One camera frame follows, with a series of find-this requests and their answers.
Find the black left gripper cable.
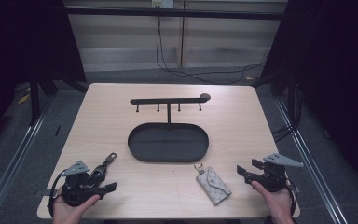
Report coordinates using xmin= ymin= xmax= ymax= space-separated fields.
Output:
xmin=47 ymin=169 xmax=67 ymax=218

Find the person's left hand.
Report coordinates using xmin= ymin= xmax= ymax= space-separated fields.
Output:
xmin=51 ymin=186 xmax=102 ymax=224

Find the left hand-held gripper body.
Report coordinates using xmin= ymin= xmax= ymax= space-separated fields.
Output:
xmin=60 ymin=160 xmax=107 ymax=207

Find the black curtain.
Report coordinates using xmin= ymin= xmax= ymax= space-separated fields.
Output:
xmin=259 ymin=0 xmax=358 ymax=195
xmin=0 ymin=0 xmax=88 ymax=157

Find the black metal stand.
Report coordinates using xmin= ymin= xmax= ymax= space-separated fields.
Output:
xmin=285 ymin=69 xmax=297 ymax=125
xmin=27 ymin=69 xmax=44 ymax=126

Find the black horizontal frame bar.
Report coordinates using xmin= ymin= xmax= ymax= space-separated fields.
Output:
xmin=64 ymin=7 xmax=288 ymax=21

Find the yellow floor tape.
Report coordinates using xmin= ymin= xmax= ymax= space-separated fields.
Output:
xmin=17 ymin=92 xmax=32 ymax=105

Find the person's right hand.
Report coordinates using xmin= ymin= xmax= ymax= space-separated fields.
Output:
xmin=250 ymin=180 xmax=296 ymax=224

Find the white wall power outlet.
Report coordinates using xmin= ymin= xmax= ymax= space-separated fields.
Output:
xmin=151 ymin=0 xmax=175 ymax=9

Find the metal floor rail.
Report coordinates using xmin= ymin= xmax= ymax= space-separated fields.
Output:
xmin=0 ymin=96 xmax=57 ymax=224
xmin=274 ymin=97 xmax=351 ymax=224

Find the beige patterned key pouch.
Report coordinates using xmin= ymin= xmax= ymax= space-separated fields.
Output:
xmin=193 ymin=161 xmax=232 ymax=206

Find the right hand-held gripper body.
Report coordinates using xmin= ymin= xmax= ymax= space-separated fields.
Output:
xmin=244 ymin=152 xmax=305 ymax=193

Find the black hanging wall cable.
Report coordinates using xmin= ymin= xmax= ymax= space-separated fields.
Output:
xmin=155 ymin=15 xmax=266 ymax=86

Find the bundle of black floor cables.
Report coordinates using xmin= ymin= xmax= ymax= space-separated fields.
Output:
xmin=271 ymin=122 xmax=299 ymax=143

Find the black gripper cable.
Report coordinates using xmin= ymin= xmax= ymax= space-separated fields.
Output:
xmin=283 ymin=174 xmax=298 ymax=218
xmin=47 ymin=169 xmax=67 ymax=218

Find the black key rack with tray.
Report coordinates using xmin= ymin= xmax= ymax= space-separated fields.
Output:
xmin=127 ymin=92 xmax=212 ymax=164

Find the black car key with strap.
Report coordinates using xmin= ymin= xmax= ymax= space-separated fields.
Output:
xmin=88 ymin=151 xmax=118 ymax=182

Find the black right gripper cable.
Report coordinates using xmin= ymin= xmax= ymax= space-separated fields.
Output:
xmin=283 ymin=174 xmax=298 ymax=218

